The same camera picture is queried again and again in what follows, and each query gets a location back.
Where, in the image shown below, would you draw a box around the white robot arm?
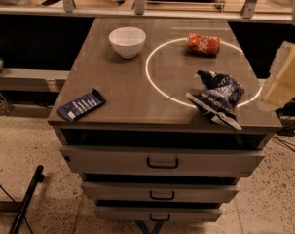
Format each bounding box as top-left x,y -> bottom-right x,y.
258,0 -> 295,111

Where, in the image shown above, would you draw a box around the grey drawer cabinet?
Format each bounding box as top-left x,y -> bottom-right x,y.
49,18 -> 280,210

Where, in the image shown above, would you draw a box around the blue chip bag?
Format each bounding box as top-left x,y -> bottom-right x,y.
186,70 -> 244,131

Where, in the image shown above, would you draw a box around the top grey drawer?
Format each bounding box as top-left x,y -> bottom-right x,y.
60,145 -> 264,177

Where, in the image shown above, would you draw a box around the black metal stand leg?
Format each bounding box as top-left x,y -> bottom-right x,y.
9,165 -> 45,234

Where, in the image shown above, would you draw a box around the red soda can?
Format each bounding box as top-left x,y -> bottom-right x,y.
186,33 -> 220,56

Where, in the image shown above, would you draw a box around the black cables on right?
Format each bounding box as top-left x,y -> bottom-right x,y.
272,93 -> 295,163

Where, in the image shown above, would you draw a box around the grey drawer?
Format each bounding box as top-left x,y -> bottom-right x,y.
94,207 -> 222,222
60,145 -> 264,177
81,181 -> 239,203

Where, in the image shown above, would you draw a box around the flat blue snack packet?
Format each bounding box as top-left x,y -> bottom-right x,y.
57,89 -> 106,122

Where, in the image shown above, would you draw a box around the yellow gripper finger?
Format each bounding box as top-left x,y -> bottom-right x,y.
263,41 -> 295,107

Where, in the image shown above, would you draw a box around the black floor cable left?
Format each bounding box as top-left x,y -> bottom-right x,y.
0,172 -> 34,234

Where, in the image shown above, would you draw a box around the middle grey drawer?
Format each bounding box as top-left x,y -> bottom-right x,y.
81,181 -> 239,203

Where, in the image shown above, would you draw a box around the grey metal shelf rail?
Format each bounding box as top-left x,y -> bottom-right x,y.
0,68 -> 69,92

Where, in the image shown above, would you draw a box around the bottom grey drawer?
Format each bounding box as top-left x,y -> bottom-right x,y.
94,207 -> 222,222

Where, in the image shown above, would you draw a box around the white ceramic bowl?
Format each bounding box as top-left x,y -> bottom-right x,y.
109,27 -> 146,58

